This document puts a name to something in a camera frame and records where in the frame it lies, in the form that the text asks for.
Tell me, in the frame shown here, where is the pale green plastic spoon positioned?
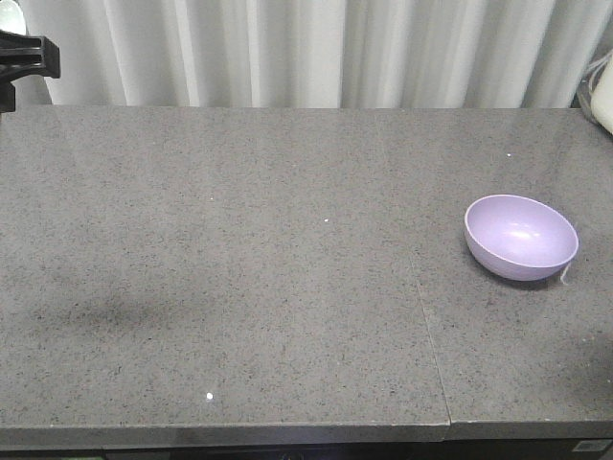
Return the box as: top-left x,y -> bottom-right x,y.
0,0 -> 27,35

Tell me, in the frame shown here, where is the white rice cooker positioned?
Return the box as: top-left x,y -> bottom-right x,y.
590,60 -> 613,133

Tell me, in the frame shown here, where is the lavender plastic bowl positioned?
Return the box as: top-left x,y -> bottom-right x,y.
464,195 -> 579,282

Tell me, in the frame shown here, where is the white pleated curtain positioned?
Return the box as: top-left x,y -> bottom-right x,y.
21,1 -> 612,108

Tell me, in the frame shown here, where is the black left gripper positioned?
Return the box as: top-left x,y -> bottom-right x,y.
1,31 -> 61,113

